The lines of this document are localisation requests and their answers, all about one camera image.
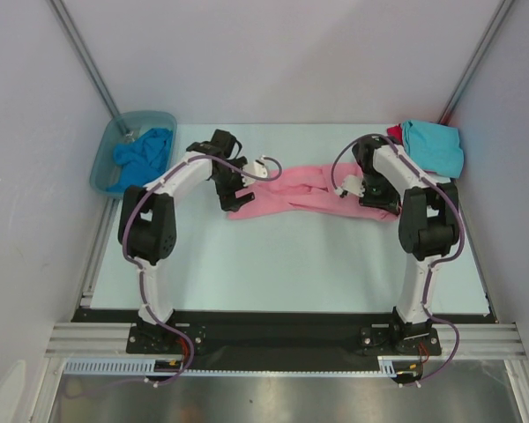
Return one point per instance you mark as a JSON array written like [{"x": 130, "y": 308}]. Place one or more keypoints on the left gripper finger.
[
  {"x": 245, "y": 195},
  {"x": 230, "y": 204}
]

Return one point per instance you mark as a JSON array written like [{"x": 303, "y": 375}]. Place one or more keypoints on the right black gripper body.
[{"x": 380, "y": 201}]

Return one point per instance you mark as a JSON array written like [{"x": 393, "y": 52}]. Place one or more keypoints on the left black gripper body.
[{"x": 227, "y": 181}]

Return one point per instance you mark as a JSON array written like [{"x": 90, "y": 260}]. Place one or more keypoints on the pink t shirt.
[{"x": 308, "y": 189}]

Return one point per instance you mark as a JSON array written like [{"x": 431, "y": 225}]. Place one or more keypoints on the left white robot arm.
[{"x": 147, "y": 229}]

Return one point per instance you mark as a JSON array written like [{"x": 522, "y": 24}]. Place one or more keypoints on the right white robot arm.
[{"x": 430, "y": 230}]

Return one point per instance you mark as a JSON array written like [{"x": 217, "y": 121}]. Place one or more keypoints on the folded red t shirt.
[{"x": 395, "y": 132}]

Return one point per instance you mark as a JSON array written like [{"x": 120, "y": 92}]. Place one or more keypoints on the folded light blue t shirt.
[{"x": 433, "y": 147}]

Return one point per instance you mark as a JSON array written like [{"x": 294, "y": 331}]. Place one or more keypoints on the crumpled blue t shirt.
[{"x": 142, "y": 160}]

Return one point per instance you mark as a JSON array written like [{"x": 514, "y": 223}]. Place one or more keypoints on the translucent blue plastic bin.
[{"x": 124, "y": 129}]

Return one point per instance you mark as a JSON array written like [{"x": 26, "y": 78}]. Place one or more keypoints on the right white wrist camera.
[{"x": 351, "y": 185}]

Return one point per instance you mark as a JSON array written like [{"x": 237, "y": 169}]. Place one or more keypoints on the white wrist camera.
[
  {"x": 256, "y": 170},
  {"x": 351, "y": 185}
]

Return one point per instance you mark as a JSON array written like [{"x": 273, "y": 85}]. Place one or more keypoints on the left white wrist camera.
[{"x": 256, "y": 170}]

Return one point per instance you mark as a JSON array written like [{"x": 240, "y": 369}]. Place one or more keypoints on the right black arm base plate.
[{"x": 386, "y": 340}]

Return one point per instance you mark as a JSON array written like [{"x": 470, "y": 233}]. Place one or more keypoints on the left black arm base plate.
[{"x": 149, "y": 339}]

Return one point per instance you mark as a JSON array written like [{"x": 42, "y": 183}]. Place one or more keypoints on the slotted cable duct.
[{"x": 162, "y": 368}]

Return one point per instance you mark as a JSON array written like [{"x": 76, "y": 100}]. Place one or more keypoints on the aluminium front rail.
[{"x": 474, "y": 341}]

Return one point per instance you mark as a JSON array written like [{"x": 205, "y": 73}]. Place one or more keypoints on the left aluminium corner post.
[{"x": 82, "y": 52}]

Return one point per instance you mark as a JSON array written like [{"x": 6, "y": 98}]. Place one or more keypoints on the aluminium corner post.
[
  {"x": 82, "y": 52},
  {"x": 484, "y": 44}
]

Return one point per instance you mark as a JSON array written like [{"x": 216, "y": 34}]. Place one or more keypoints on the right aluminium corner post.
[{"x": 484, "y": 44}]

